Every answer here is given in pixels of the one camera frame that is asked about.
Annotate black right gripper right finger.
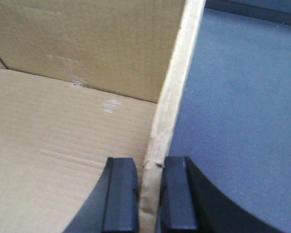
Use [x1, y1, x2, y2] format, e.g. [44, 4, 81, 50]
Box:
[157, 156, 279, 233]

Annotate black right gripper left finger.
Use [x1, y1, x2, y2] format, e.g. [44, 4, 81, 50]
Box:
[64, 157, 139, 233]

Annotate brown cardboard carton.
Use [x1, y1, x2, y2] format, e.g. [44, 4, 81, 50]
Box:
[0, 0, 205, 233]

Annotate dark grey conveyor belt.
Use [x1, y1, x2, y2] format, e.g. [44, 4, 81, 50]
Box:
[168, 0, 291, 233]

